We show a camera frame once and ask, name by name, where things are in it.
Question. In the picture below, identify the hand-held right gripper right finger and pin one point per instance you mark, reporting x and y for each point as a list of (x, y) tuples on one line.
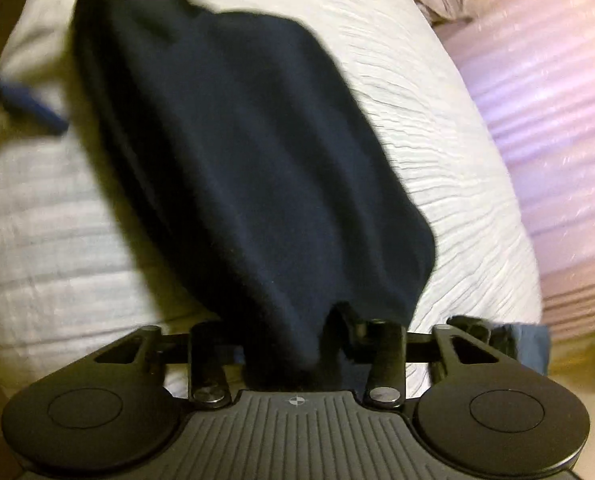
[(385, 350)]

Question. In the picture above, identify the pink blanket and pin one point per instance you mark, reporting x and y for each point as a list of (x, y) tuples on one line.
[(552, 110)]

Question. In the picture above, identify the dark navy pants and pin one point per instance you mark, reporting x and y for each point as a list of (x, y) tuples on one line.
[(252, 160)]

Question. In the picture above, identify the white striped bed cover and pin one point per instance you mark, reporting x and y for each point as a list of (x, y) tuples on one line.
[(452, 200)]

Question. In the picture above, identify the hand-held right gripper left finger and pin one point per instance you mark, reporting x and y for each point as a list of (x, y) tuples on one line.
[(208, 355)]

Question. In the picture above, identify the teal blue folded garment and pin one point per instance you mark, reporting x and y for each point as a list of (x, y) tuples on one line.
[(527, 347)]

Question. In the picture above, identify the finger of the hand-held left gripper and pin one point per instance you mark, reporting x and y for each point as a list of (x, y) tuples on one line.
[(32, 105)]

